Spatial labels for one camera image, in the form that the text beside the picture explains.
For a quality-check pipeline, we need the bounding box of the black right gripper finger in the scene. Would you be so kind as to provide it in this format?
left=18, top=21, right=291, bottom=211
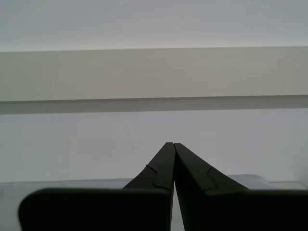
left=174, top=142, right=308, bottom=231
left=18, top=141, right=176, bottom=231

